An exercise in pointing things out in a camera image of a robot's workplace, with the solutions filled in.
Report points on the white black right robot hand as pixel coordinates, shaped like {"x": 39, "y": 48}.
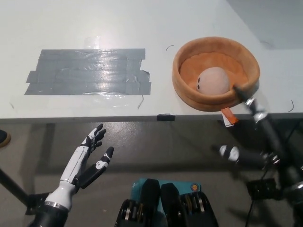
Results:
{"x": 272, "y": 139}

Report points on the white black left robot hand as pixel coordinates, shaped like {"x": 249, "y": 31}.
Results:
{"x": 73, "y": 163}

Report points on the white plush dumpling toy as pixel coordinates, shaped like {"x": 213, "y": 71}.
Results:
{"x": 214, "y": 80}

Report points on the orange white plate tag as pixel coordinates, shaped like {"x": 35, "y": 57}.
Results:
{"x": 229, "y": 117}

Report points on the black teal robot torso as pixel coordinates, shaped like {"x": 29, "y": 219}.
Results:
{"x": 165, "y": 208}

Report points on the orange soft plush plate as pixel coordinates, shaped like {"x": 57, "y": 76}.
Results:
{"x": 189, "y": 78}

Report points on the black box on floor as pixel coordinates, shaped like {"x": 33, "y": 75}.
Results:
{"x": 261, "y": 189}

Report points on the black stand pole with base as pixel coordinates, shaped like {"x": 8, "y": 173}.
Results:
{"x": 14, "y": 186}

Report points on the dark shoe tan sole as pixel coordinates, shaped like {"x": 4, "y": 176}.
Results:
{"x": 3, "y": 139}

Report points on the small black tape piece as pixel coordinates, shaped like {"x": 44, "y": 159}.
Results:
{"x": 165, "y": 117}

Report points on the grey duct tape patch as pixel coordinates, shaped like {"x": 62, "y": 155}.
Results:
{"x": 90, "y": 73}

